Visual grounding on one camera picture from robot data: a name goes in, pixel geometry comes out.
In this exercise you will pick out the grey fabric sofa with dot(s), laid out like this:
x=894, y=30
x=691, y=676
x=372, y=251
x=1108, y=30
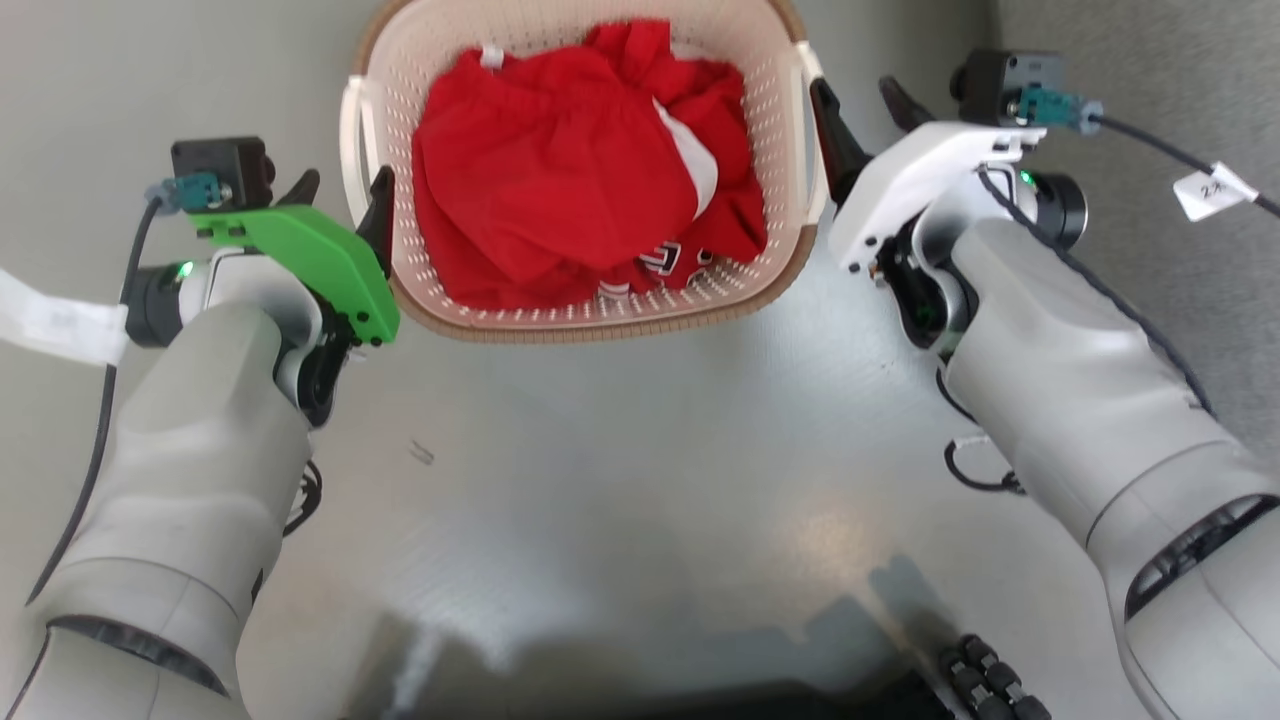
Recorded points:
x=1200, y=60

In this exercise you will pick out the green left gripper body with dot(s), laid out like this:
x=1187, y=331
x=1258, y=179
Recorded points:
x=320, y=260

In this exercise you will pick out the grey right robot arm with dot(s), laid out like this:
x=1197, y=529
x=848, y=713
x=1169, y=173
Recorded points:
x=1080, y=380

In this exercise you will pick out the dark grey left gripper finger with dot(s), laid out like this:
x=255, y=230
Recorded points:
x=382, y=215
x=303, y=188

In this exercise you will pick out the dark robot base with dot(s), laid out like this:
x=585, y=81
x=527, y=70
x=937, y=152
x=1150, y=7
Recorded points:
x=650, y=700

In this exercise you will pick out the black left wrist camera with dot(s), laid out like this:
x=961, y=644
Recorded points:
x=220, y=160

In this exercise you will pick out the red and white garment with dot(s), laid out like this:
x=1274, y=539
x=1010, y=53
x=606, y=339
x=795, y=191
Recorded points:
x=550, y=170

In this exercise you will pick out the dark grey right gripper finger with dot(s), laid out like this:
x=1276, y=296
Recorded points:
x=838, y=150
x=905, y=108

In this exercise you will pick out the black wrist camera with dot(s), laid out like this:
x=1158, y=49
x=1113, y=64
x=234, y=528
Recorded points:
x=220, y=160
x=1000, y=75

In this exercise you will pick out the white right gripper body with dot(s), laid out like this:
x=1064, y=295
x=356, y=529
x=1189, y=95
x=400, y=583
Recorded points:
x=920, y=170

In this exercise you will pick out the cream perforated laundry basket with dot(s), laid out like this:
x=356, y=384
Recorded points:
x=590, y=320

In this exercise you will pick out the black corrugated conduit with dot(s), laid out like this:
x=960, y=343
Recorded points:
x=990, y=680

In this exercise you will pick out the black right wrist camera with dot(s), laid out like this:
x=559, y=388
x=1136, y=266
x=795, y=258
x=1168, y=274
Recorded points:
x=1000, y=75

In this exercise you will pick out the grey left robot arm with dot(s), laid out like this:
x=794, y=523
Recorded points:
x=190, y=450

